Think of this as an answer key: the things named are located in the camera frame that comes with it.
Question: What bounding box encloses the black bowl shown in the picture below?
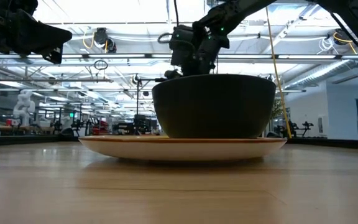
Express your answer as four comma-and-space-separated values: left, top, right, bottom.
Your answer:
151, 73, 277, 139

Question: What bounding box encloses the black equipment stand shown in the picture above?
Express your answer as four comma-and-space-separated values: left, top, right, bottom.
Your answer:
273, 121, 315, 138

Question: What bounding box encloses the yellow ceramic plate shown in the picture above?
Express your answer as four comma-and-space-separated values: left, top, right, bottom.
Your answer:
78, 134, 288, 162

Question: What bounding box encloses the potted plant in black pot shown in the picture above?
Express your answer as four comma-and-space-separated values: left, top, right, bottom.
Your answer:
267, 98, 285, 138

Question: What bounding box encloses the black ceiling cord reel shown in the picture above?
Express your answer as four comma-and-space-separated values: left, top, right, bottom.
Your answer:
333, 27, 354, 46
92, 27, 117, 54

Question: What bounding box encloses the yellow cable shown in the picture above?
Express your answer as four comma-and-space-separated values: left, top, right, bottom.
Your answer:
265, 6, 293, 139

